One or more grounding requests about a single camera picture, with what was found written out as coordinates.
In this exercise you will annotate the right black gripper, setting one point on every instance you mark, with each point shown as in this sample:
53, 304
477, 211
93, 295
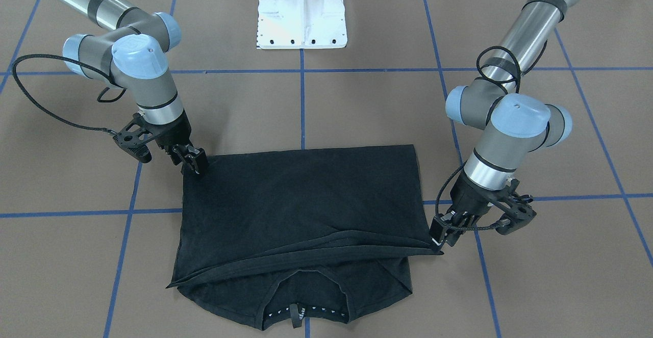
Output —
175, 133

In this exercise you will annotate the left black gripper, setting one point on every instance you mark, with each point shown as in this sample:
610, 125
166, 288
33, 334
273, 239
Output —
470, 199

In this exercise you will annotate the black graphic t-shirt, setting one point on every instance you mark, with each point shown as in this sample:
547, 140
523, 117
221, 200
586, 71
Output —
325, 233

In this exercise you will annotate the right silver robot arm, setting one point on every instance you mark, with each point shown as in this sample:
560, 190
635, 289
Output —
131, 56

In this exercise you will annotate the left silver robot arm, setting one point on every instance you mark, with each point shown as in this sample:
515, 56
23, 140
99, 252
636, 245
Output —
513, 124

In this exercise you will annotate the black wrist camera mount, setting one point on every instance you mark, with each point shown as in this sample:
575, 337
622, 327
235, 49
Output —
133, 138

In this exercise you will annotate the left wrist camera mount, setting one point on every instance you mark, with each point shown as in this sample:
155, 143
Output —
516, 208

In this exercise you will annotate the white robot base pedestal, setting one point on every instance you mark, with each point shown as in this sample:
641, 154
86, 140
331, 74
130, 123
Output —
296, 24

